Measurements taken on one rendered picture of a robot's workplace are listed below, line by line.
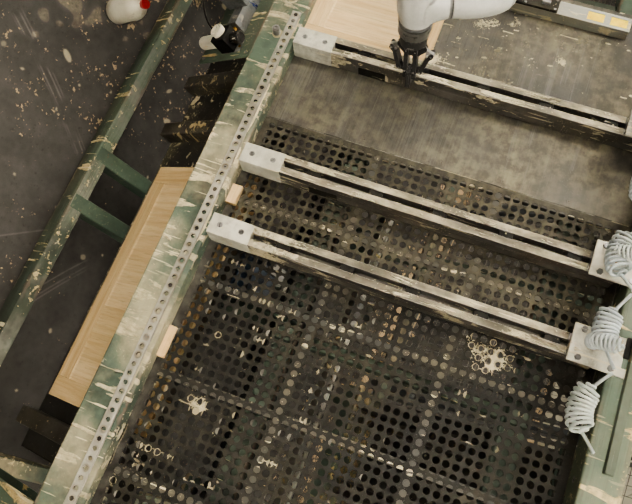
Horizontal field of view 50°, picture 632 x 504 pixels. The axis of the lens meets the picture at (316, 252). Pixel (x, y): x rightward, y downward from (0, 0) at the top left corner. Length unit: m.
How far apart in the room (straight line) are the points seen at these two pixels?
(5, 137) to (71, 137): 0.25
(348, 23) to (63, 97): 1.11
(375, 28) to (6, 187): 1.38
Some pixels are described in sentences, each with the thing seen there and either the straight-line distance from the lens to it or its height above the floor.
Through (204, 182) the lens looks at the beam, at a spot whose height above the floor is 0.85.
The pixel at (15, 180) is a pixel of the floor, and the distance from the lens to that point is 2.62.
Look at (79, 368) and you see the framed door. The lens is 2.41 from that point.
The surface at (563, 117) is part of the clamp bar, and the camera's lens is 2.07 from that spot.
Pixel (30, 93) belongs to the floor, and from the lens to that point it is 2.66.
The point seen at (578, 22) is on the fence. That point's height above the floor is 1.57.
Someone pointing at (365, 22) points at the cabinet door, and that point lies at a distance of 2.26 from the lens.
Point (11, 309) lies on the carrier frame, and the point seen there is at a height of 0.17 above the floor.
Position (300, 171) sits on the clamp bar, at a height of 1.05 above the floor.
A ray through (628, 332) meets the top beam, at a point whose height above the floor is 1.89.
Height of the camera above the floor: 2.37
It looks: 41 degrees down
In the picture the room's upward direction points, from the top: 97 degrees clockwise
